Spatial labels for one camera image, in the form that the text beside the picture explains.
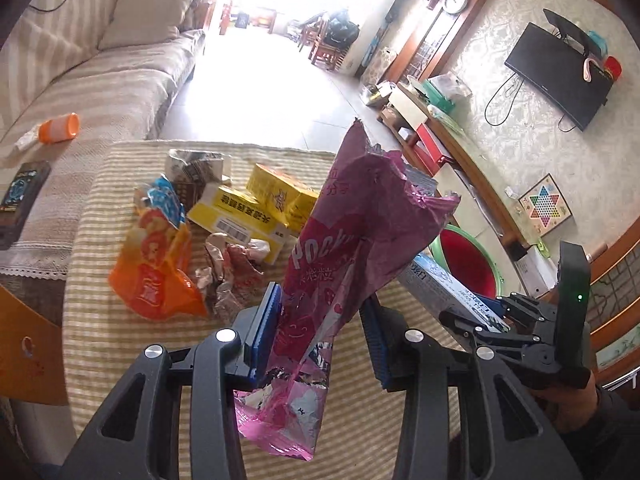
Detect white cardboard box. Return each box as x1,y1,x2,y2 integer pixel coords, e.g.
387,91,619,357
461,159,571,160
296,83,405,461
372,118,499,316
515,250,557,301

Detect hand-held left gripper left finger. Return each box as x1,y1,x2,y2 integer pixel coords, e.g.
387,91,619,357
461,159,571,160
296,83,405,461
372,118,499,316
60,282,282,480

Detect black bag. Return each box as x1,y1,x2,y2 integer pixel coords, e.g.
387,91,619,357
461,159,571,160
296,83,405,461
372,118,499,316
325,9,361,46

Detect orange snack bag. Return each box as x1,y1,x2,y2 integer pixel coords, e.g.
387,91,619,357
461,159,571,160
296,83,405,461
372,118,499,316
109,205,208,321

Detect person's right hand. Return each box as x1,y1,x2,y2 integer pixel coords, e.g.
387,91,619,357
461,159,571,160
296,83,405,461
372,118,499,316
532,380,601,433

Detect beige striped sofa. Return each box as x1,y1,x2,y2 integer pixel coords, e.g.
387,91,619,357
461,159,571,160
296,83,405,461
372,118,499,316
0,0,208,306

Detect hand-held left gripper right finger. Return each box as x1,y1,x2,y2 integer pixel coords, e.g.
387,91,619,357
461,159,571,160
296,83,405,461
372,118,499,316
359,294,586,480

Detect star checkers board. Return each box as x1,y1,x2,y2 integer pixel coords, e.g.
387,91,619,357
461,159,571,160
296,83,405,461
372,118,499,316
517,173,573,237

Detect blue white crumpled wrapper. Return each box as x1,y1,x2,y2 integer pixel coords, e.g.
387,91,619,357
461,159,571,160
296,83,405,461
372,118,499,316
132,175,186,231

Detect yellow drink carton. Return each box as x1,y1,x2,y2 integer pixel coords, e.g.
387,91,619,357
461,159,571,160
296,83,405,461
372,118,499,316
247,162,321,233

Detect orange cup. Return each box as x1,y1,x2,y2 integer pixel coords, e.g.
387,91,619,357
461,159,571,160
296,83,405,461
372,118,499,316
39,112,81,143

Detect pale leaning board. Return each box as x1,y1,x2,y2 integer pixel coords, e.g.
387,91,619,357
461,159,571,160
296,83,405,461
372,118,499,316
361,46,398,86

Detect striped beige tablecloth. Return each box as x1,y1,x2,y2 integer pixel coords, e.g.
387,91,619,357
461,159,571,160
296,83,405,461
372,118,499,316
62,140,466,480

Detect yellow white medicine box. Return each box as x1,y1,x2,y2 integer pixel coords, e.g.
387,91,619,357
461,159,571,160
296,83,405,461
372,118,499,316
186,182,296,265

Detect pink curved hanger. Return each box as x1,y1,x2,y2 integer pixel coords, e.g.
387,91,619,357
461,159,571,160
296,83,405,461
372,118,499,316
582,56,606,82

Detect green box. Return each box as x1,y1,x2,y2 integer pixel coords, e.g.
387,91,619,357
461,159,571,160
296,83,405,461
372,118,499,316
420,80,458,113

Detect wooden dining chairs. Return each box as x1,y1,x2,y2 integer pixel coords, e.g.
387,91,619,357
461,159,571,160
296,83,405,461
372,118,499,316
300,15,351,73

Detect clear plastic bag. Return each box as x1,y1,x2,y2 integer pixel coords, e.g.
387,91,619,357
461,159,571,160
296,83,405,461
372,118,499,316
430,72,473,98

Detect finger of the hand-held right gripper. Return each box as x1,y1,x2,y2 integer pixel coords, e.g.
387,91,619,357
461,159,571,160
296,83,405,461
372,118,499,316
492,292,557,322
439,310,546,362

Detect crumpled silver patterned wrapper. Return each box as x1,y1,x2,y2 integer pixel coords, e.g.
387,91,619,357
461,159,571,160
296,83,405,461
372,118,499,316
165,149,233,211

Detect red bin with green rim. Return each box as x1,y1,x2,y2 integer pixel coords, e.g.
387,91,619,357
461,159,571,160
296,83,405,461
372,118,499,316
435,225,505,306

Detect black wall television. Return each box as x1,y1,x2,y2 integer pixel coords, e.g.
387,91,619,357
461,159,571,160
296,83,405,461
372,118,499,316
504,22,615,132

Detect pink snack wrapper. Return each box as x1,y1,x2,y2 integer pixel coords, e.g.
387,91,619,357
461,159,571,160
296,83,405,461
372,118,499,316
234,119,462,461

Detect long wooden television cabinet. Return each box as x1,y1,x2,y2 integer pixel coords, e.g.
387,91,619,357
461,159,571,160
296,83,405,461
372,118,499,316
377,80,551,301

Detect white blue milk carton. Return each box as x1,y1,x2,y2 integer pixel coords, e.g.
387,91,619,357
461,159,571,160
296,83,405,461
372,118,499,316
400,252,511,333

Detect beige pillow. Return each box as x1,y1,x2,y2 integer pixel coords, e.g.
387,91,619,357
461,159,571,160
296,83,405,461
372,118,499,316
97,0,198,51

